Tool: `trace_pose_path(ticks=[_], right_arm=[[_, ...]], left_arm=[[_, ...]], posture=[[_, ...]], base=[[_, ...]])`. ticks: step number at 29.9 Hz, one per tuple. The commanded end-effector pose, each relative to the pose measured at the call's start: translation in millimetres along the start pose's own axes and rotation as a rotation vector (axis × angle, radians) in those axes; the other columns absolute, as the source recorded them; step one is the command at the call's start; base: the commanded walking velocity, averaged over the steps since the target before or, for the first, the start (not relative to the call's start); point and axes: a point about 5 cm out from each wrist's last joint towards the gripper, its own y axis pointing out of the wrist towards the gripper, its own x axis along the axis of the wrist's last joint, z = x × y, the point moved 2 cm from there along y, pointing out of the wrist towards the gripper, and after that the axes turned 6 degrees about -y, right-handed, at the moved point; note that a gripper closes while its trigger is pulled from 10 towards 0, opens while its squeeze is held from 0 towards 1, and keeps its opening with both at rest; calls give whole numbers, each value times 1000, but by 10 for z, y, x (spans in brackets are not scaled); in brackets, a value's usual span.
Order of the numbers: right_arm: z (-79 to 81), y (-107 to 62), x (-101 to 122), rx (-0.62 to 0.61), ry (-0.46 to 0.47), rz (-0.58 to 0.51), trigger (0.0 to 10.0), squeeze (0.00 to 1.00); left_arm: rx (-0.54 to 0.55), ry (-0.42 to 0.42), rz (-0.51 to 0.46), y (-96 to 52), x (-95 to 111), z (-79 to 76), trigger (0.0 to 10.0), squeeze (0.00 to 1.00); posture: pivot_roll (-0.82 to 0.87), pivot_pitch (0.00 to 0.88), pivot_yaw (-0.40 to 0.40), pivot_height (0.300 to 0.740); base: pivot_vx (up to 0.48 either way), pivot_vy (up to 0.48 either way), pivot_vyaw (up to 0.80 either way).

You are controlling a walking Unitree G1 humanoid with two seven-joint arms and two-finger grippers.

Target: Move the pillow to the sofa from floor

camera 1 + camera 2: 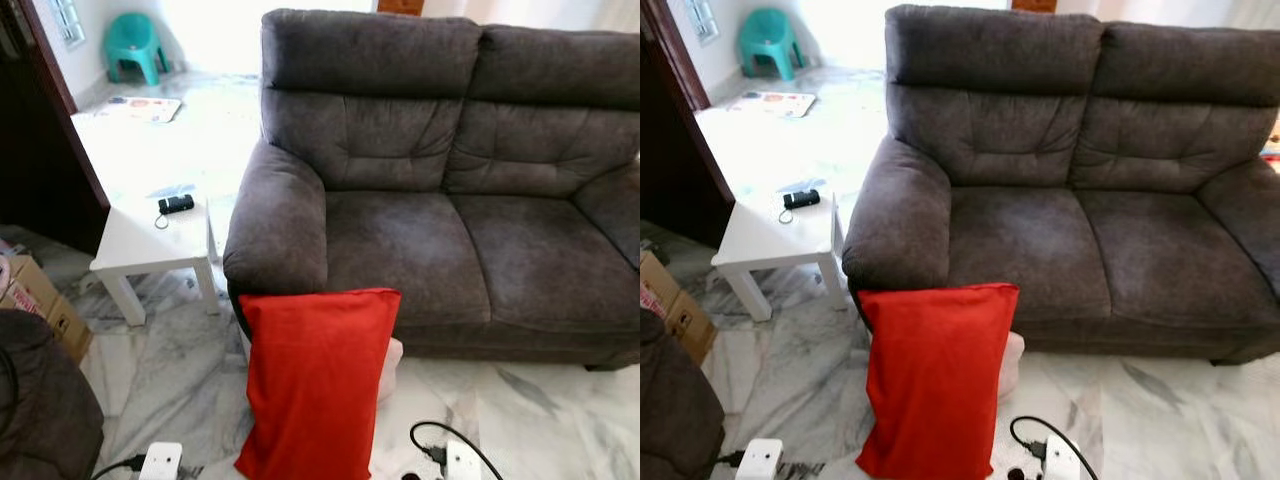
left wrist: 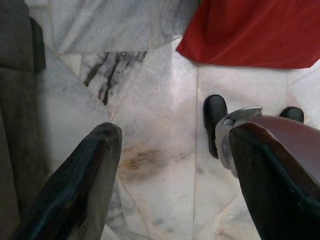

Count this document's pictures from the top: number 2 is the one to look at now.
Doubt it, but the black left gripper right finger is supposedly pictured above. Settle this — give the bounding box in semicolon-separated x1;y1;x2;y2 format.
228;114;320;240

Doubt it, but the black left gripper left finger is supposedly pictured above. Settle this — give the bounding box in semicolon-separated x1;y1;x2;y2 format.
11;121;123;240

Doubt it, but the robot black right foot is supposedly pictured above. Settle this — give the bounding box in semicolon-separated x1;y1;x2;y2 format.
278;106;305;124

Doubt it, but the grey fabric sofa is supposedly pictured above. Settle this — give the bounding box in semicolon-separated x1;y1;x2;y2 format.
0;0;48;240

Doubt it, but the robot black foot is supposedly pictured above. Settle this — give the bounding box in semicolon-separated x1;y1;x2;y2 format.
278;106;305;124
203;94;229;160

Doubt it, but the red fabric pillow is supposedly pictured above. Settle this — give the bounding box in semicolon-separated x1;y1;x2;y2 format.
175;0;320;70

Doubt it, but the robot black left foot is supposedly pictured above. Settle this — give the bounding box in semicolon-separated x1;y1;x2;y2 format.
203;94;229;160

